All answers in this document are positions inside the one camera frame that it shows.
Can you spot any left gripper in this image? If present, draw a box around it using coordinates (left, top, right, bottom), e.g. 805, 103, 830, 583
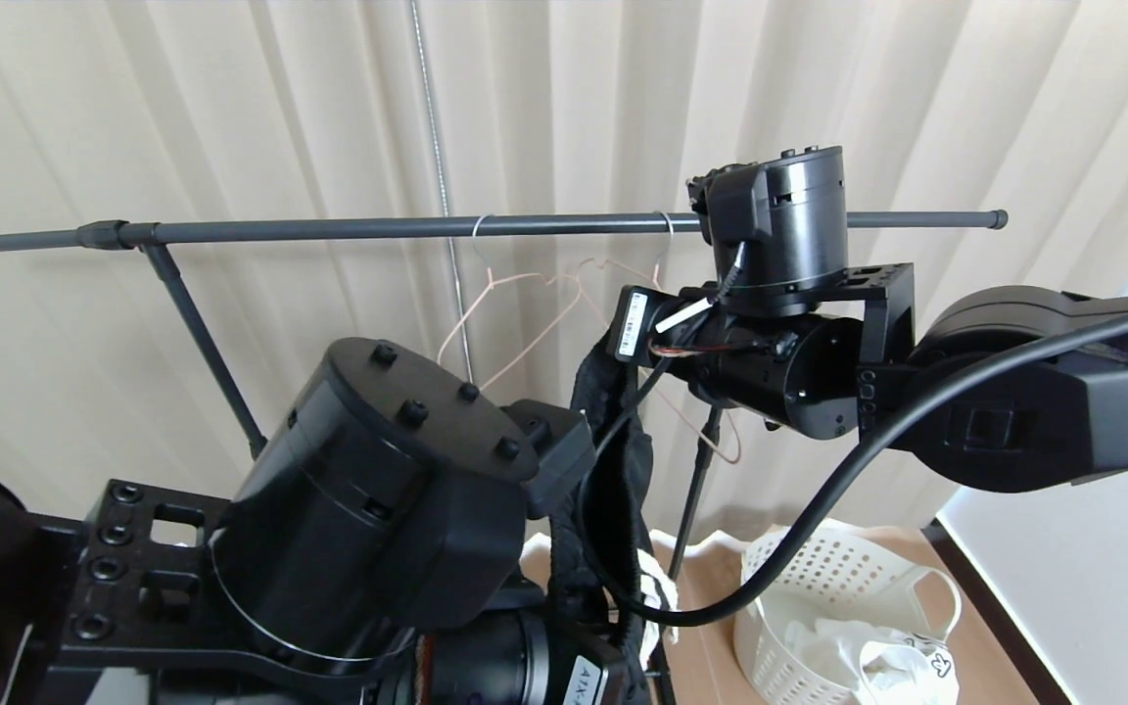
368, 578, 648, 705

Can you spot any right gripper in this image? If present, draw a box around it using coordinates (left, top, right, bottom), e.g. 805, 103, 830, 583
613, 284, 864, 439

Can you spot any black garment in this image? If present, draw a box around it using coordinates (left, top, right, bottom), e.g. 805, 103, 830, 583
549, 333, 682, 705

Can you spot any pink clothes hanger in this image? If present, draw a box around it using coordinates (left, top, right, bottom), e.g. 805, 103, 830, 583
437, 215, 587, 393
579, 211, 743, 466

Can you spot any white laundry basket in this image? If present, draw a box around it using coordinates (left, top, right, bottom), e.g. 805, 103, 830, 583
732, 529, 964, 705

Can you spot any black clothes rack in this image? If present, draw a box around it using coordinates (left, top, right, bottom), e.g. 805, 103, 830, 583
0, 209, 1008, 705

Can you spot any white printed garment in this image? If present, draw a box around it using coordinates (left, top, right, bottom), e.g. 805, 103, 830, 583
784, 617, 962, 705

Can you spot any thin grey curtain wand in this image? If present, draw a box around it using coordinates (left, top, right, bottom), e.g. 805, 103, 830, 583
410, 0, 475, 383

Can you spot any beige curtain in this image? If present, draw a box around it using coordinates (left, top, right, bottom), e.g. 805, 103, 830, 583
0, 0, 1128, 549

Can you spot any black cable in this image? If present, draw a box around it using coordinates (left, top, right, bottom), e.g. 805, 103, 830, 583
574, 299, 1128, 628

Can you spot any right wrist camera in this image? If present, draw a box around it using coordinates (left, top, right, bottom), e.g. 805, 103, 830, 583
686, 164, 773, 246

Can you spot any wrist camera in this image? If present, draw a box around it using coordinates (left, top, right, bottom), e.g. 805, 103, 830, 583
500, 399, 596, 520
686, 164, 773, 246

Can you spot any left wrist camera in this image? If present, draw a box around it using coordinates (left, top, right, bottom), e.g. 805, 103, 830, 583
500, 399, 596, 520

